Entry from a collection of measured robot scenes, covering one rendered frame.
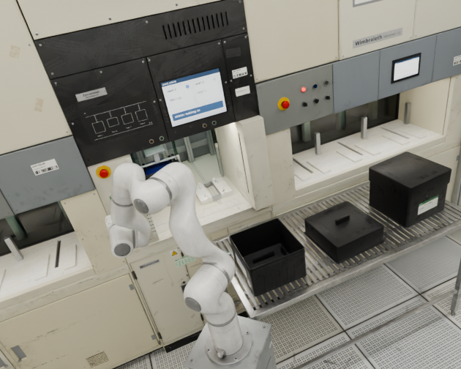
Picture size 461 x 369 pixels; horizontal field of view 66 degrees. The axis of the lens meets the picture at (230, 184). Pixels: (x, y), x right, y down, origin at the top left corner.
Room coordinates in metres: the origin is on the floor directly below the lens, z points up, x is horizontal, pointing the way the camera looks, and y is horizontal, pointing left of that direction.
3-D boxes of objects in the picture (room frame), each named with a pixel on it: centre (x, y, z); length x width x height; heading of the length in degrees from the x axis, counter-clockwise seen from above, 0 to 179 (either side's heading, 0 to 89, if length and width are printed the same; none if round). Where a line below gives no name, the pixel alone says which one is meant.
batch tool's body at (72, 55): (2.04, 0.32, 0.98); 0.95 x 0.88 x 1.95; 15
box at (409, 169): (1.57, -0.94, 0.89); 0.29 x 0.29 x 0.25; 19
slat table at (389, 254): (1.49, -0.52, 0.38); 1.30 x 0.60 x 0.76; 105
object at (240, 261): (1.31, -0.11, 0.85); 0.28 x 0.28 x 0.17; 14
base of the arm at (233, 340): (0.93, 0.13, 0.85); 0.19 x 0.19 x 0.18
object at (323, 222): (1.43, -0.53, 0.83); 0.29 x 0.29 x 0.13; 18
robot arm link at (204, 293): (0.91, 0.15, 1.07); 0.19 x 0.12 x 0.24; 145
